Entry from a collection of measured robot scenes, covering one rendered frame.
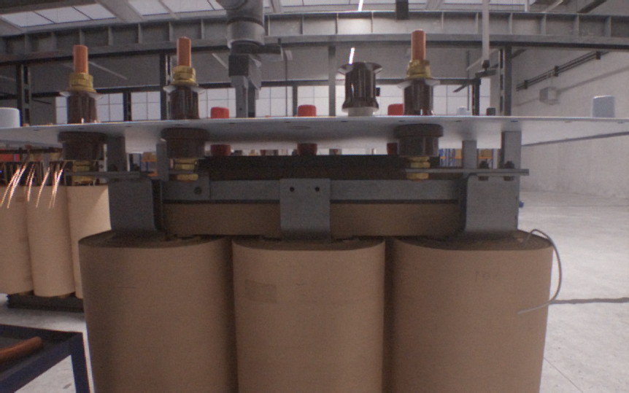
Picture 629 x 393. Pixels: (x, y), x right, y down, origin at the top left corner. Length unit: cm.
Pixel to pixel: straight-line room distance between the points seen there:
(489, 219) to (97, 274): 97
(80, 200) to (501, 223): 290
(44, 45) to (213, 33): 522
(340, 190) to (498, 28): 970
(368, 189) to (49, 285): 307
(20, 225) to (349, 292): 325
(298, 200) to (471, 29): 946
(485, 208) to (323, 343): 50
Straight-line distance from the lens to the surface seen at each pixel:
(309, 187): 75
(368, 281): 80
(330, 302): 78
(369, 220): 87
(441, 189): 85
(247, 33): 83
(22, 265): 373
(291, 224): 77
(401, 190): 82
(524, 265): 87
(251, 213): 88
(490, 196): 84
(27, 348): 91
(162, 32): 1047
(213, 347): 97
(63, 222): 337
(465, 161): 116
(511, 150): 94
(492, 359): 93
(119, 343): 100
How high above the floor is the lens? 126
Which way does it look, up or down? 5 degrees down
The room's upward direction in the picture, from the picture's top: straight up
